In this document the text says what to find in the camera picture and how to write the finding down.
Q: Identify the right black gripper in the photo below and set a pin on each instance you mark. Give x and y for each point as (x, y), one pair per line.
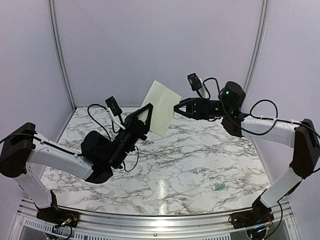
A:
(199, 110)

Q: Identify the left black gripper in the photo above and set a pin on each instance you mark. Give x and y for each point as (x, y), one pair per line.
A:
(137, 126)

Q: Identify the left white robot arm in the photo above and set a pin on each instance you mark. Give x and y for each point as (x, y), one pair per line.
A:
(25, 146)

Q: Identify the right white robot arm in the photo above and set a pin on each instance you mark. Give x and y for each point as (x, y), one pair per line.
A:
(289, 149)

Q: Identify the small green white sticker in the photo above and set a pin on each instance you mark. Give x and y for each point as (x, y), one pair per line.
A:
(218, 186)

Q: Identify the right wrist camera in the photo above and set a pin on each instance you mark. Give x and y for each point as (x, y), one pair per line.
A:
(197, 85)

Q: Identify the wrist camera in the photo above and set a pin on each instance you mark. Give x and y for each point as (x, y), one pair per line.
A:
(197, 85)
(115, 112)

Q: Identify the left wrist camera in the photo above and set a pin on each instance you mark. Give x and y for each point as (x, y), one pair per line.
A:
(115, 112)

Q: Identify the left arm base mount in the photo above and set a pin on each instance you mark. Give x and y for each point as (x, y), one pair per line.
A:
(57, 215)

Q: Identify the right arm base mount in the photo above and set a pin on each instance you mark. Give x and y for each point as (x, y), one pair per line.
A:
(259, 214)

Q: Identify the left aluminium corner post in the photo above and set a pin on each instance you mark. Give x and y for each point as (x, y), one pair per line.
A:
(59, 53)

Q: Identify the aluminium front rail frame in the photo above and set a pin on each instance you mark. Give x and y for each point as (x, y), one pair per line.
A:
(108, 226)

